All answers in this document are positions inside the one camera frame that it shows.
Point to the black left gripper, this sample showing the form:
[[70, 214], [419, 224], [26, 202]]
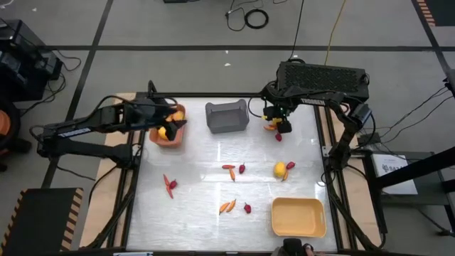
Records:
[[153, 113]]

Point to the silver metal bracket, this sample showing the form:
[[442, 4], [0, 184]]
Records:
[[326, 151]]

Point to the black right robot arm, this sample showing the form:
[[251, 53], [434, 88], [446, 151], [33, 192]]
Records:
[[313, 101]]

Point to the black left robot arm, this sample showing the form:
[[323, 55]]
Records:
[[74, 132]]

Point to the black equipment cart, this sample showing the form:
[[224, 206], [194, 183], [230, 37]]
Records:
[[17, 71]]

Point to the black perforated computer case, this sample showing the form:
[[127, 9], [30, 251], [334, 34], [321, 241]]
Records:
[[320, 76]]

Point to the person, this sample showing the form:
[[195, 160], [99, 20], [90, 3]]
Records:
[[293, 247]]

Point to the yellow plastic basket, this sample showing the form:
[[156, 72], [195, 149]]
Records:
[[298, 217]]

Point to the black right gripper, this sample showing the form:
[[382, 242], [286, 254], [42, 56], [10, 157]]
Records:
[[284, 106]]

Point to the black hazard striped mat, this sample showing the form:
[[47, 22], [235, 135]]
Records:
[[442, 10], [39, 220]]

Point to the black aluminium table frame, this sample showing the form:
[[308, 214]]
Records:
[[231, 95]]

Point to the small red pepper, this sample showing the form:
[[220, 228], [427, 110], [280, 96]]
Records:
[[173, 184], [247, 208], [290, 165], [278, 137], [242, 168]]

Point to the long orange pepper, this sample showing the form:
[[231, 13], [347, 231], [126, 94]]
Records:
[[270, 127], [224, 207], [232, 174], [231, 205], [284, 176]]

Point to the grey translucent plastic basket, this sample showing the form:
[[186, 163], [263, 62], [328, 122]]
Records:
[[227, 119]]

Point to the orange plastic basket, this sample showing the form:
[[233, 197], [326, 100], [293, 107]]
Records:
[[167, 143]]

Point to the black side stand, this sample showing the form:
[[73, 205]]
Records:
[[426, 167]]

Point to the white printed paper sheet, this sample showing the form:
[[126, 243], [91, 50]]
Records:
[[394, 177]]

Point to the black reel with orange hub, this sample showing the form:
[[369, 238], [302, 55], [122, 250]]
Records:
[[3, 122]]

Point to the wooden table board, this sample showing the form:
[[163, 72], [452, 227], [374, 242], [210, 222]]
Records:
[[103, 199]]

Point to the black power adapter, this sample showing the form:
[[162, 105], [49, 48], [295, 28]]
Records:
[[368, 138]]

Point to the yellow lemon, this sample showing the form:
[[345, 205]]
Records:
[[276, 121], [162, 133], [178, 115], [279, 169]]

